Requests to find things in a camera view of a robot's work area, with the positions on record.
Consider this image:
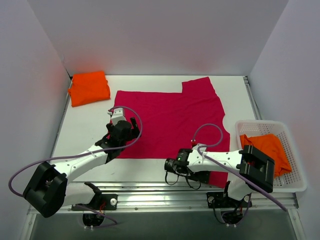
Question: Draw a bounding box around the crimson red t-shirt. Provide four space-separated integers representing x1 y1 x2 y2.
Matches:
113 76 231 189

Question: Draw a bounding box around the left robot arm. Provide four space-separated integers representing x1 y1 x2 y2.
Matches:
22 117 141 218

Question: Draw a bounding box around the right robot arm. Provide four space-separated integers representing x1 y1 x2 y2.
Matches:
164 144 276 207

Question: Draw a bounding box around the folded orange t-shirt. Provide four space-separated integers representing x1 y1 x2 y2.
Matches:
68 71 111 107

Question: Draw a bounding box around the crumpled orange t-shirt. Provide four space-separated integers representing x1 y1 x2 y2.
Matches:
240 134 292 178

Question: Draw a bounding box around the white plastic basket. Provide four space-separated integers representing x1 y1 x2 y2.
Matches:
235 120 307 193

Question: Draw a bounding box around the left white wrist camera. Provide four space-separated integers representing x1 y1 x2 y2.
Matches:
108 107 126 125

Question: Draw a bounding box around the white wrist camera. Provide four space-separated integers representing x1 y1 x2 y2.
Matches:
191 140 208 153
108 107 126 125

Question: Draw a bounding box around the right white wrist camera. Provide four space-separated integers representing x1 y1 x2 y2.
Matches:
191 140 208 153

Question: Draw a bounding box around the aluminium rail frame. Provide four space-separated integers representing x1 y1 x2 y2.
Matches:
26 75 300 215

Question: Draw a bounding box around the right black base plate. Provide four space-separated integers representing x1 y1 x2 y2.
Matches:
206 192 252 209

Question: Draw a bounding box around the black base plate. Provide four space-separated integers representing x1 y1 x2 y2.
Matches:
206 192 252 209
71 193 118 211

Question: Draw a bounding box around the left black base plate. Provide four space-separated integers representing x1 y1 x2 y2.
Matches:
71 193 118 211

